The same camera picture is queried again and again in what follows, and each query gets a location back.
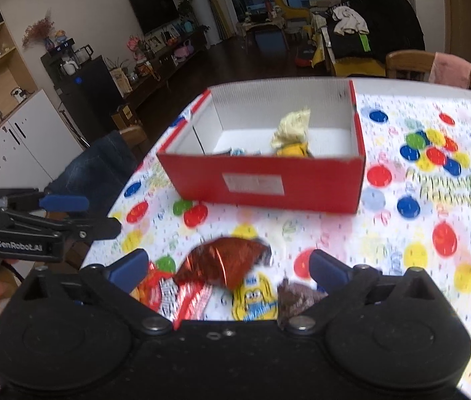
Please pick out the white floor cabinet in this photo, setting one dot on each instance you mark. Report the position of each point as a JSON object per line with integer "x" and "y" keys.
{"x": 23, "y": 146}

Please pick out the white crumpled cloth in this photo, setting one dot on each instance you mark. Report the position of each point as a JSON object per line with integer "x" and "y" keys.
{"x": 350, "y": 21}

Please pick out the pink towel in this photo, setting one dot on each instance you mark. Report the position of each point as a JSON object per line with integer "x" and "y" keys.
{"x": 450, "y": 70}

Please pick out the black coat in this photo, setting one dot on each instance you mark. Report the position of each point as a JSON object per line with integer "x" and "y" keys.
{"x": 389, "y": 25}

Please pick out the balloon print tablecloth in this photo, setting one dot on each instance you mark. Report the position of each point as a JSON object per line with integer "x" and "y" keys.
{"x": 427, "y": 225}

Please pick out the cream crinkled snack packet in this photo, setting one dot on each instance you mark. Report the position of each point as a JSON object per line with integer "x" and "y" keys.
{"x": 293, "y": 127}

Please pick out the wooden chair with jacket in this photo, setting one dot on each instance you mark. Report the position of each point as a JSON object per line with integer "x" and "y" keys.
{"x": 133, "y": 135}

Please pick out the shiny red-brown snack bag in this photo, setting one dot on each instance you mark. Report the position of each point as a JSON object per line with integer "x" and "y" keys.
{"x": 223, "y": 260}

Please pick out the white paper bag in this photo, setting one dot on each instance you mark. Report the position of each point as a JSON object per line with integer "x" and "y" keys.
{"x": 121, "y": 80}

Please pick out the yellow cartoon snack packet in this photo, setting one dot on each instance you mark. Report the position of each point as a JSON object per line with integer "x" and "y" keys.
{"x": 256, "y": 298}

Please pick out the brown cardboard box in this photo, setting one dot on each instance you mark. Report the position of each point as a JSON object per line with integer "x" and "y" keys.
{"x": 123, "y": 116}

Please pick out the white standing air conditioner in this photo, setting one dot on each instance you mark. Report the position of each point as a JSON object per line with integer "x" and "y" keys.
{"x": 202, "y": 4}

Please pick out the dried flowers in vase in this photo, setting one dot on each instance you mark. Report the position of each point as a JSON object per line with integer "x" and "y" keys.
{"x": 38, "y": 31}

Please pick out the plain yellow snack packet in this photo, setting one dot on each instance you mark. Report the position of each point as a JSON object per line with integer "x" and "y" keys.
{"x": 295, "y": 151}

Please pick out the white and blue snack packet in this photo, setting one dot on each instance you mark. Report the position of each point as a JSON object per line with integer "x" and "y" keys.
{"x": 238, "y": 151}

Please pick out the dark brown snack packet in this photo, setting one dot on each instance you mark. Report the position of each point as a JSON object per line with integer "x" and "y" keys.
{"x": 298, "y": 298}

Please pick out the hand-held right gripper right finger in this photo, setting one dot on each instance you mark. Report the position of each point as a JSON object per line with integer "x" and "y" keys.
{"x": 328, "y": 270}

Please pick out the yellow giraffe toy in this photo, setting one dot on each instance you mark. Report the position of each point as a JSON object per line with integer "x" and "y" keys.
{"x": 285, "y": 6}

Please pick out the wall television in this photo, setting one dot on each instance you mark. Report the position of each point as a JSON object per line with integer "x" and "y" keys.
{"x": 153, "y": 8}

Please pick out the red cardboard box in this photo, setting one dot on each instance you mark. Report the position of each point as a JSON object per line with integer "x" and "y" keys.
{"x": 281, "y": 187}

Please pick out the red biscuit packet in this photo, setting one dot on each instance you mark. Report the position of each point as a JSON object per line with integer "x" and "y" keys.
{"x": 177, "y": 296}

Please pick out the yellow seat cushion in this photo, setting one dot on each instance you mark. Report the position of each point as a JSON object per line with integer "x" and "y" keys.
{"x": 356, "y": 67}

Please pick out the red toy car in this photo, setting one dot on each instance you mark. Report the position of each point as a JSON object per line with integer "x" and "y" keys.
{"x": 304, "y": 57}

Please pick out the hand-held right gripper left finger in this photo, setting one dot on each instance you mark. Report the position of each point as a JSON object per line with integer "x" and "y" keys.
{"x": 129, "y": 268}

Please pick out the white kettle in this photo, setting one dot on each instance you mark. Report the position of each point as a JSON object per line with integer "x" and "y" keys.
{"x": 69, "y": 68}

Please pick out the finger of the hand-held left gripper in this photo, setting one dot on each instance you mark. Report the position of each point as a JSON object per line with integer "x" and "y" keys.
{"x": 89, "y": 227}
{"x": 66, "y": 203}

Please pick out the wooden chair with towel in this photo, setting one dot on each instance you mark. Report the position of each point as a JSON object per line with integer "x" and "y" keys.
{"x": 406, "y": 64}

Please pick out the black snack packet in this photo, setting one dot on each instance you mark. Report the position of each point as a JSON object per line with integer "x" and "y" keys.
{"x": 222, "y": 153}

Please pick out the blue denim jacket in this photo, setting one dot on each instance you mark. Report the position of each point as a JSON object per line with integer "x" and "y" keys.
{"x": 93, "y": 166}

